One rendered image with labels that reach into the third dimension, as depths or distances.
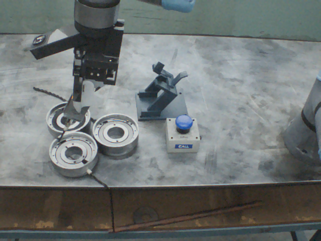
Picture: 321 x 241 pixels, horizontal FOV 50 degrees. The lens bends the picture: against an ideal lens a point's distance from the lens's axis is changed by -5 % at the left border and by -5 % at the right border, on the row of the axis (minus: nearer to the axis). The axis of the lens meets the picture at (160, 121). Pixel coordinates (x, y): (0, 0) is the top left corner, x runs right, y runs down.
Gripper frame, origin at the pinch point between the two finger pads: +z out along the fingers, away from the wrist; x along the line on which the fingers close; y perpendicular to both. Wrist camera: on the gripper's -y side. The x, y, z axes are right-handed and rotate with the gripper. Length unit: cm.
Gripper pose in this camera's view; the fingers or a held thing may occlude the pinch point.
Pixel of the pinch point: (76, 102)
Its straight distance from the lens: 76.6
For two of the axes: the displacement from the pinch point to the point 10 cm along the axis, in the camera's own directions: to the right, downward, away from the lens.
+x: -0.4, -7.2, 6.9
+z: -2.0, 6.8, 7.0
